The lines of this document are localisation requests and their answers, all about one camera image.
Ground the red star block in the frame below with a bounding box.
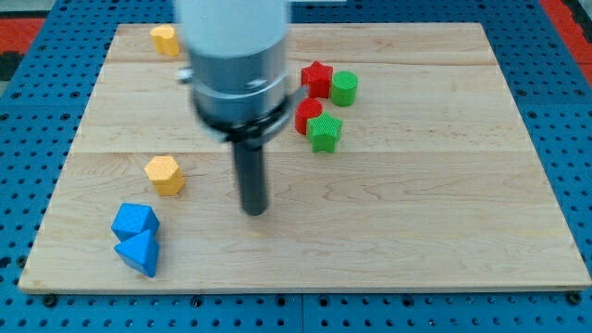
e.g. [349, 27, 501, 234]
[301, 61, 333, 98]

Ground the light wooden board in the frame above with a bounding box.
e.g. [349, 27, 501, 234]
[18, 23, 591, 294]

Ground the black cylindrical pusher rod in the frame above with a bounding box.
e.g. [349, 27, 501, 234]
[232, 142, 268, 216]

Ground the red cylinder block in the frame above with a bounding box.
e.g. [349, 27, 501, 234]
[295, 98, 323, 135]

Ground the blue triangular block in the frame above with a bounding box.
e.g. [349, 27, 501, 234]
[114, 229, 159, 278]

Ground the yellow hexagon block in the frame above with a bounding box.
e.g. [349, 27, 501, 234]
[144, 155, 185, 196]

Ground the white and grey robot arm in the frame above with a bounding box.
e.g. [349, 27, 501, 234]
[174, 0, 307, 216]

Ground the blue cube block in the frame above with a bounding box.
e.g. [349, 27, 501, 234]
[111, 203, 160, 241]

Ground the green star block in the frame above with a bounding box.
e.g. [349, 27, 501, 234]
[306, 112, 343, 154]

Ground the green cylinder block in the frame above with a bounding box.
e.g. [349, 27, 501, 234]
[329, 71, 358, 107]

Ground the yellow heart block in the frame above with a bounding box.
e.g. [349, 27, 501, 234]
[150, 24, 180, 56]

